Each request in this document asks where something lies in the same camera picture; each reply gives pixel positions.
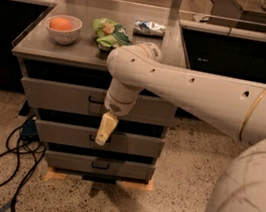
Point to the orange fruit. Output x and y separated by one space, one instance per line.
60 24

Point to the silver blue snack bag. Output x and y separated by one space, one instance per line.
149 28

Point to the white bowl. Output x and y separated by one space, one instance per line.
65 37

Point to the blue power box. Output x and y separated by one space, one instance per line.
29 130

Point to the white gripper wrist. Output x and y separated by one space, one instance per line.
117 106

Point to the green chip bag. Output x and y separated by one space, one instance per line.
109 34

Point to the grey top drawer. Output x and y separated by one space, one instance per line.
45 94

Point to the grey middle drawer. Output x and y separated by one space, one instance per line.
65 134

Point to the grey drawer cabinet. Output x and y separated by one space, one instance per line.
83 64

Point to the grey drawer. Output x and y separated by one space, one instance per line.
65 134
99 165
45 94

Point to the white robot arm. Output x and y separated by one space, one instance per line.
235 107

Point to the grey bottom drawer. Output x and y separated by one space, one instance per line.
99 165

